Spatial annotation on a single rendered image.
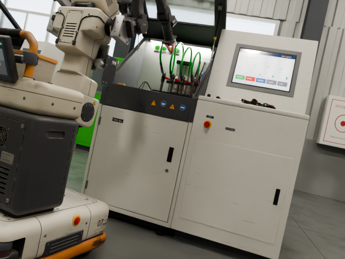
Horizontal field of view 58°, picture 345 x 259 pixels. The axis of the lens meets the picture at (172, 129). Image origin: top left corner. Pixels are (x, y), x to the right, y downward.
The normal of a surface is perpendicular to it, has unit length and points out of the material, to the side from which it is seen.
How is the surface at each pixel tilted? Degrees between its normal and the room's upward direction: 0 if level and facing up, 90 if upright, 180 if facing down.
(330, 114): 90
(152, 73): 90
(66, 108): 90
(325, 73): 90
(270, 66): 76
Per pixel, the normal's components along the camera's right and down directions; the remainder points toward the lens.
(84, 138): -0.27, -0.04
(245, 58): -0.19, -0.26
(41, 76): 0.88, 0.23
